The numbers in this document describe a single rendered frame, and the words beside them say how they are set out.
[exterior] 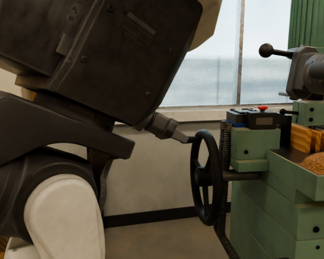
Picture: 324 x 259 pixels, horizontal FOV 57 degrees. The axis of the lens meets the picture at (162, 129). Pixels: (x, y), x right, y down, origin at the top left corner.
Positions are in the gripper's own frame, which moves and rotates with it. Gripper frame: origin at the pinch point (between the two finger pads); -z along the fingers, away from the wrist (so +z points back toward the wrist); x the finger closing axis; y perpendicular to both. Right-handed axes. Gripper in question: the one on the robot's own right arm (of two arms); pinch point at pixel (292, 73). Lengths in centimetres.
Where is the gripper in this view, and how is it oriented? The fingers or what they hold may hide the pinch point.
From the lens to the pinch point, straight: 82.2
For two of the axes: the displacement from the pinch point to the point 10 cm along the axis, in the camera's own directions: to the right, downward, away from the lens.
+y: 9.8, 1.0, 1.6
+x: -1.3, 9.8, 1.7
